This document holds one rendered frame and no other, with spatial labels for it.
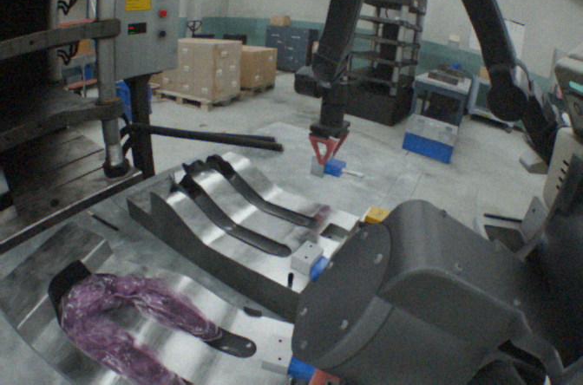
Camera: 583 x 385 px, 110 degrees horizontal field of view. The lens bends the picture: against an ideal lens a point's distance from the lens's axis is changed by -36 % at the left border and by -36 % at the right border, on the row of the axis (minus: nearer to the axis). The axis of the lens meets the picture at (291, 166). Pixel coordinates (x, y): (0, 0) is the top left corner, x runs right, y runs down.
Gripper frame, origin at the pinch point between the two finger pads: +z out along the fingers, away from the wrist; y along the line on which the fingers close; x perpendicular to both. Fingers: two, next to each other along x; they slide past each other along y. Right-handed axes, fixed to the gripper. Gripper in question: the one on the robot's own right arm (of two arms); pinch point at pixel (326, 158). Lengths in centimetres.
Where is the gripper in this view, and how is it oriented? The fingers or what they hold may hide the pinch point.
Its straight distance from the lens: 78.5
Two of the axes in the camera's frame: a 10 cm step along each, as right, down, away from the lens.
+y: -5.2, 3.4, -7.8
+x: 8.5, 2.9, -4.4
